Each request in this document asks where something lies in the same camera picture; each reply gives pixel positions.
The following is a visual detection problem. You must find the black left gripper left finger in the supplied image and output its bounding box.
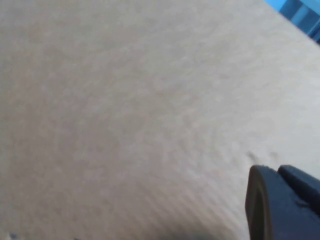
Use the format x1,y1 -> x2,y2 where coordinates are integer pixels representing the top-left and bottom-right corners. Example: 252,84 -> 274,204
244,164 -> 320,240

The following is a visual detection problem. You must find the blue plastic object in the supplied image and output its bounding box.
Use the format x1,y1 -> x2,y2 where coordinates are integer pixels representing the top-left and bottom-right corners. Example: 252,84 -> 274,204
264,0 -> 320,44

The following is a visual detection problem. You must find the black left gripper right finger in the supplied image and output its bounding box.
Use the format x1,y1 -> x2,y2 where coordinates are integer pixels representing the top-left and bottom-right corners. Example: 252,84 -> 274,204
277,164 -> 320,213

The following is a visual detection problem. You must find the brown cardboard shoe box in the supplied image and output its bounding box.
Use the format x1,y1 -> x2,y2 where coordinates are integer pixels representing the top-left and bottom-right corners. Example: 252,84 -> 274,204
0,0 -> 320,240

